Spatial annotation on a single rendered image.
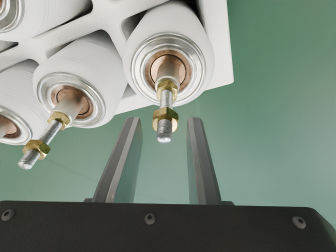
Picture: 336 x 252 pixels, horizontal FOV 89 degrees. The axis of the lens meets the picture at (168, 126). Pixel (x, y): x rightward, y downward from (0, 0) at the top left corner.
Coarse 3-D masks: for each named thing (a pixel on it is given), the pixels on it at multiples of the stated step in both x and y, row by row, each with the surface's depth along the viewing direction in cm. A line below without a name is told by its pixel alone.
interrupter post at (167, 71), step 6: (162, 66) 16; (168, 66) 16; (174, 66) 16; (162, 72) 15; (168, 72) 15; (174, 72) 15; (156, 78) 15; (162, 78) 15; (168, 78) 15; (174, 78) 15; (156, 84) 15; (156, 90) 15
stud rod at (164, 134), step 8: (160, 96) 14; (168, 96) 13; (160, 104) 13; (168, 104) 13; (160, 120) 11; (168, 120) 11; (160, 128) 11; (168, 128) 11; (160, 136) 10; (168, 136) 10
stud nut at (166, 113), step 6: (162, 108) 11; (168, 108) 11; (156, 114) 11; (162, 114) 11; (168, 114) 11; (174, 114) 11; (156, 120) 11; (174, 120) 11; (156, 126) 12; (174, 126) 12
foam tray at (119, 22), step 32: (96, 0) 19; (128, 0) 19; (160, 0) 19; (192, 0) 28; (224, 0) 19; (64, 32) 22; (128, 32) 24; (224, 32) 21; (0, 64) 25; (224, 64) 24; (128, 96) 28
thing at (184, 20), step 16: (176, 0) 23; (144, 16) 19; (160, 16) 15; (176, 16) 15; (192, 16) 18; (144, 32) 15; (192, 32) 15; (128, 48) 16; (208, 48) 16; (128, 64) 17; (208, 64) 17; (128, 80) 18; (208, 80) 18
